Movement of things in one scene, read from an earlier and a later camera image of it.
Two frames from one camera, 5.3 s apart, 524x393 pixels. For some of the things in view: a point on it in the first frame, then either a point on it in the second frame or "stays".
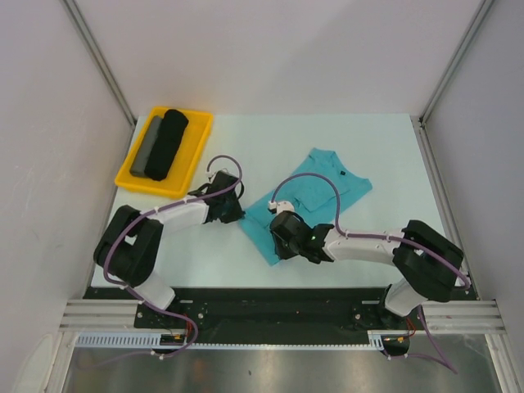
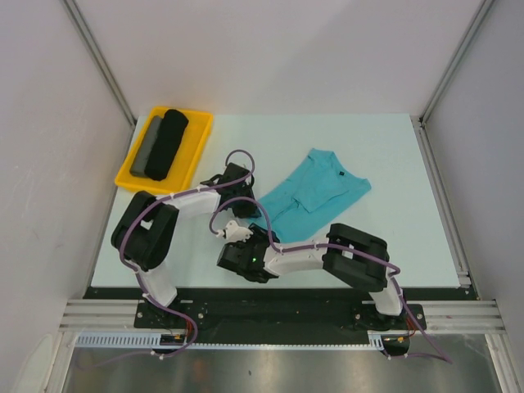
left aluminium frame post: [81, 23] stays
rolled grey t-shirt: [138, 165] stays
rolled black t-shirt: [173, 126] stays
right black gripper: [282, 252] → [259, 233]
